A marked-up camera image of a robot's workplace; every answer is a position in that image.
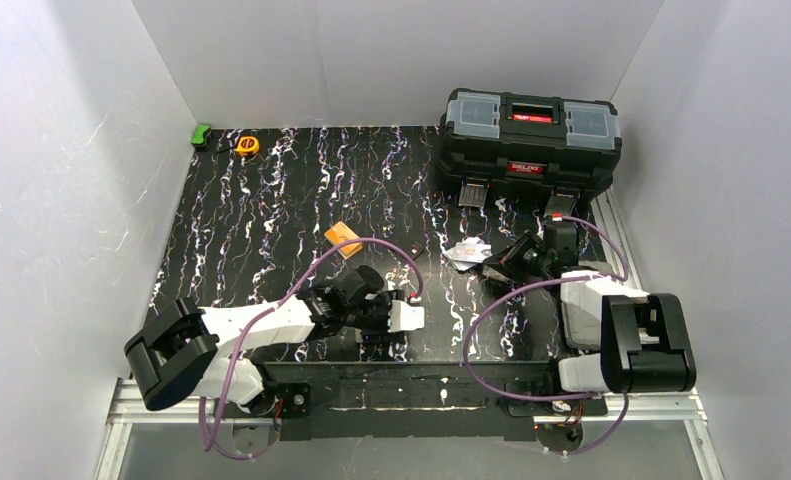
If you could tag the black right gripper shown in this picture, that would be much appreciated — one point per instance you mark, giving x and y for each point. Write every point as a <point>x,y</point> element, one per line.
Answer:
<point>520,258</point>

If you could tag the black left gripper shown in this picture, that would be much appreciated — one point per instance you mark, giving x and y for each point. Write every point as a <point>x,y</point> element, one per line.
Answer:
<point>382,313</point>

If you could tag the orange credit card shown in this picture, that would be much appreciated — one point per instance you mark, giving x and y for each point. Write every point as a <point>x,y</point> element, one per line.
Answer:
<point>340,233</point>

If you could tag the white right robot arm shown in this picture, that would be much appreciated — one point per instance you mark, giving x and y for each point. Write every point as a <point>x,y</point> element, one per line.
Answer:
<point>637,341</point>

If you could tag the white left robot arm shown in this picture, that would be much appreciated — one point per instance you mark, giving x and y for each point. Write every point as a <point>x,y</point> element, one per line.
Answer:
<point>188,350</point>

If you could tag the black toolbox with clear lids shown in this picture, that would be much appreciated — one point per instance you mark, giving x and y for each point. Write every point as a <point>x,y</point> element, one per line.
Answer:
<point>532,148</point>

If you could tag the yellow tape measure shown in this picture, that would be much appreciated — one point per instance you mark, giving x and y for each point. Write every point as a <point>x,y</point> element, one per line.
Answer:
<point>247,146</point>

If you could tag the green small tool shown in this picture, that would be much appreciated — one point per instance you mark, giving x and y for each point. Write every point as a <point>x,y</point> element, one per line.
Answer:
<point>200,137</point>

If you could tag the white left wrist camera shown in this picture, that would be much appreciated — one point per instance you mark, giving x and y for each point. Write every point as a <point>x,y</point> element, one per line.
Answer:
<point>405,317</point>

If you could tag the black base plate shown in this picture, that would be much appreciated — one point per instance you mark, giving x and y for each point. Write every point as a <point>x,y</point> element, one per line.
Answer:
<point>323,400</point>

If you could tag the aluminium frame rails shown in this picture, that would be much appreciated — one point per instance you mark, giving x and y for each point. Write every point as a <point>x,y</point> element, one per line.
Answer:
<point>127,410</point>

